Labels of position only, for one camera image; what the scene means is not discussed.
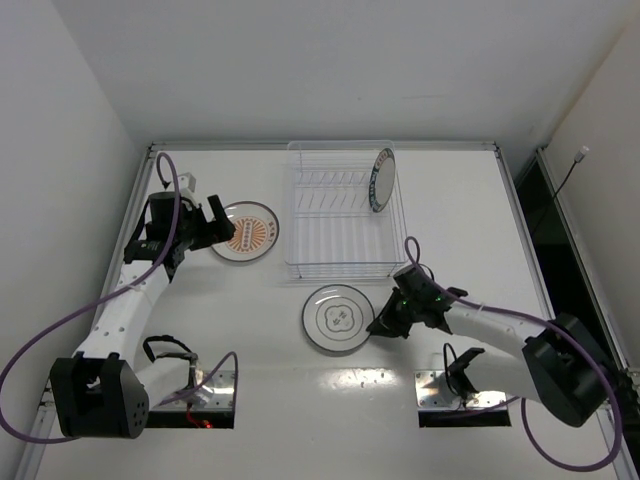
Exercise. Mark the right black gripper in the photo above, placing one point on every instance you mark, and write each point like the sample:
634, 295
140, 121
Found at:
400, 310

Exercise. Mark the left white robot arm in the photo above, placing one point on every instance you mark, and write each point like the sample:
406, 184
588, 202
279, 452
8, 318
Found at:
97, 392

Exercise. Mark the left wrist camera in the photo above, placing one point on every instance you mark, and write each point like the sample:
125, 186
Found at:
187, 181

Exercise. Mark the orange sunburst plate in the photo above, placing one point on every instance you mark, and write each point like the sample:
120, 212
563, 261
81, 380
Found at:
257, 230

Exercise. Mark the white wire dish rack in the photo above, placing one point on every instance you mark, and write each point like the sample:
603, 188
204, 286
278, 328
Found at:
329, 229

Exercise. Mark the grey clover pattern plate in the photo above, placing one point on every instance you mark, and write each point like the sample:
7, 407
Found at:
335, 318

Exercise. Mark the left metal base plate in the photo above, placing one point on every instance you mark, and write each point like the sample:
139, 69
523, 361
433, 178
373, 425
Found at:
217, 394

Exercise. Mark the dark blue rimmed plate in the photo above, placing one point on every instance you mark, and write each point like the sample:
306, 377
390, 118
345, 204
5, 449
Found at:
382, 180

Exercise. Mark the metal base plate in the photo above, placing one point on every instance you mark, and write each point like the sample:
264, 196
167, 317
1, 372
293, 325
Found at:
433, 395
217, 394

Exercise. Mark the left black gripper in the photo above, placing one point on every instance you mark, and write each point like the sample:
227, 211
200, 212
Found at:
201, 228

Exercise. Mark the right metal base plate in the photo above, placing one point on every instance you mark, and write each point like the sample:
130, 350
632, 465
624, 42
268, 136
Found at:
433, 395

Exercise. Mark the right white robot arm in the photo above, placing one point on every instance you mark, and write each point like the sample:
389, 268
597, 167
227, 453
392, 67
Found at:
556, 363

